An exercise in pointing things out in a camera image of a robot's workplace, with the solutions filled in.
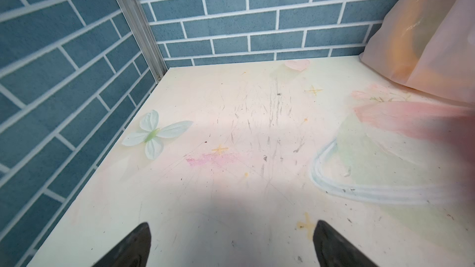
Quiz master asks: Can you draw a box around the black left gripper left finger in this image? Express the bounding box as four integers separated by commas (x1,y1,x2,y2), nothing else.
93,222,152,267

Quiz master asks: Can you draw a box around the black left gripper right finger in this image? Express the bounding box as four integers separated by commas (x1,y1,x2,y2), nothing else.
312,220,377,267

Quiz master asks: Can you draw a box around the pink plastic bag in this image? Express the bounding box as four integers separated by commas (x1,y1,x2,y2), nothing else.
360,0,475,103

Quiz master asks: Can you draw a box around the aluminium left corner post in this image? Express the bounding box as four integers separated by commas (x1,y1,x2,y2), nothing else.
116,0,168,82

